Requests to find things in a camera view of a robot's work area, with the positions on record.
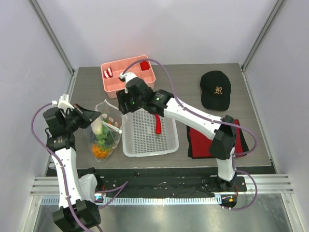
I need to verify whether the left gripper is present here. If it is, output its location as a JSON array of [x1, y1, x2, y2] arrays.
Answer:
[[63, 104, 101, 132]]

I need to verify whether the polka dot zip bag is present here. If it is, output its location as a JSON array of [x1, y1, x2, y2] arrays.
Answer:
[[84, 100, 127, 161]]

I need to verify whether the red fake chili pepper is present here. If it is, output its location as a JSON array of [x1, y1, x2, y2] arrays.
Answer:
[[155, 114, 162, 135]]

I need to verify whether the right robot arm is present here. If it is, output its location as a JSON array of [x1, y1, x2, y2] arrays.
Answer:
[[116, 72, 237, 191]]

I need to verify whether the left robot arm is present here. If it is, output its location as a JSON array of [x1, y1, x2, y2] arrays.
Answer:
[[43, 104, 103, 232]]

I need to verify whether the red rolled sock back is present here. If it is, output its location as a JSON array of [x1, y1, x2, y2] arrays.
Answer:
[[140, 60, 150, 71]]

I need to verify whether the pink divided organizer box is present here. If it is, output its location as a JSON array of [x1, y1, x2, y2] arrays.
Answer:
[[100, 55, 156, 99]]

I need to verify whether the red white striped sock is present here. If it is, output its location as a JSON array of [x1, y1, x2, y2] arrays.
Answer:
[[103, 68, 113, 79]]

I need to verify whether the white plastic basket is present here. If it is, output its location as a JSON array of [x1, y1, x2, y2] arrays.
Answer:
[[122, 109, 179, 158]]

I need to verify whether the black baseball cap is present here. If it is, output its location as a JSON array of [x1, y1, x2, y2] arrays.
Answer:
[[200, 71, 231, 112]]

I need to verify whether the red folded shirt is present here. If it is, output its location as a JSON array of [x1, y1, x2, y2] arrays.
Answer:
[[189, 118, 244, 158]]

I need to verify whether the black folded cloth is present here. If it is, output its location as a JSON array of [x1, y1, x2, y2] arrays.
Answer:
[[186, 118, 250, 160]]

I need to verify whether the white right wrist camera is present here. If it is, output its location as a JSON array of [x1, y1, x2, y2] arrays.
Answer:
[[119, 72, 137, 85]]

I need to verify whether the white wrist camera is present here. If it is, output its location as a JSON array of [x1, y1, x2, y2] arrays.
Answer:
[[52, 94, 74, 111], [119, 72, 137, 85]]

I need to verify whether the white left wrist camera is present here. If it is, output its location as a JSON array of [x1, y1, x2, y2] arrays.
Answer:
[[52, 94, 74, 111]]

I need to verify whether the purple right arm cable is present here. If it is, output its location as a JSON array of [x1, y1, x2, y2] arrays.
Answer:
[[120, 58, 258, 211]]

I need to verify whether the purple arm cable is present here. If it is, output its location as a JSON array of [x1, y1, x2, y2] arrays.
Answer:
[[31, 102, 128, 232], [120, 58, 258, 211]]

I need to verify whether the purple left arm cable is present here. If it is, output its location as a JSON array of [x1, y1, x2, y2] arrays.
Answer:
[[31, 102, 128, 232]]

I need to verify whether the white slotted cable duct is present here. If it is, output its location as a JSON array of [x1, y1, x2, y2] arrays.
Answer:
[[40, 195, 222, 206]]

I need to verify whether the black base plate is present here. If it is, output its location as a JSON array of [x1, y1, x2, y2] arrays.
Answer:
[[98, 168, 247, 199]]

